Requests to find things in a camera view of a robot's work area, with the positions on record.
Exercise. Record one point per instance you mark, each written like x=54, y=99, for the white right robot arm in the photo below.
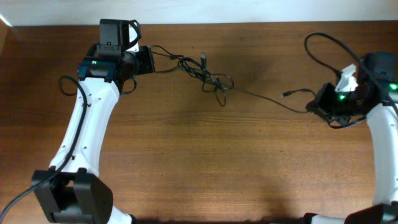
x=370, y=92

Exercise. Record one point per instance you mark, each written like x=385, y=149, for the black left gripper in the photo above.
x=146, y=60

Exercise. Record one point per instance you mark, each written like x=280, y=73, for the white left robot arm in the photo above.
x=70, y=190

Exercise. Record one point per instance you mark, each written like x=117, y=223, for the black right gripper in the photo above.
x=320, y=105

